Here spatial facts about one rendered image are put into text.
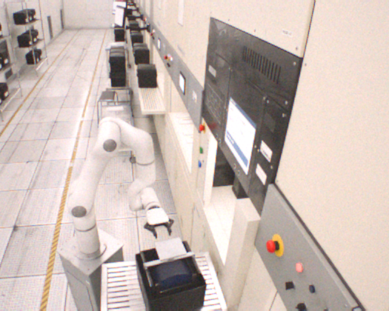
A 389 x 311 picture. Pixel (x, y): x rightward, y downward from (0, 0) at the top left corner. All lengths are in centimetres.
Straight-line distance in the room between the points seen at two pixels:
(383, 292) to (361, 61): 44
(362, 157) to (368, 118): 8
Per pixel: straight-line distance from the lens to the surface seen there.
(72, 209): 150
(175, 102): 315
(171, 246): 136
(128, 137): 139
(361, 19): 67
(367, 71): 65
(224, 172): 201
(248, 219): 106
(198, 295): 147
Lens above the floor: 210
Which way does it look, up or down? 31 degrees down
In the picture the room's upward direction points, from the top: 4 degrees clockwise
